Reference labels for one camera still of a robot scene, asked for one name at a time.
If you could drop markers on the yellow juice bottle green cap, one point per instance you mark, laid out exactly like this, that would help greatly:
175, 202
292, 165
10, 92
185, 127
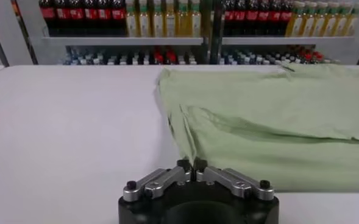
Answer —
341, 24
318, 24
195, 22
132, 22
158, 22
352, 24
170, 22
144, 22
294, 24
307, 24
183, 22
330, 24

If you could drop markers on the grey beverage shelf unit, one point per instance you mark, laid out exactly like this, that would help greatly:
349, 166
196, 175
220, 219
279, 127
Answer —
121, 41
289, 40

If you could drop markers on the light green t-shirt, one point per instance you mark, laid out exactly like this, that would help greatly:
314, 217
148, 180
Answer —
258, 100

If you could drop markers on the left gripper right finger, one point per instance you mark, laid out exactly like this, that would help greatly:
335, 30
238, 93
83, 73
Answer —
237, 182

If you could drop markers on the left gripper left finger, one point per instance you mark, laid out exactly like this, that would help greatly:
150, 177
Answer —
154, 184

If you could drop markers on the blue-labelled water bottle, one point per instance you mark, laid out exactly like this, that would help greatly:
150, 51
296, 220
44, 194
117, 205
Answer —
78, 60
224, 60
234, 60

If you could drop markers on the green-tinted clear bottle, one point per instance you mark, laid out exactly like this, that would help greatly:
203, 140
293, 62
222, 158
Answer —
89, 60
101, 60
244, 60
254, 60

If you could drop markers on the dark drink bottle white cap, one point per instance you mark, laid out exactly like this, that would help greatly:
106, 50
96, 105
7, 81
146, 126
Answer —
286, 60
124, 60
147, 60
136, 60
265, 60
112, 60
297, 60
275, 60

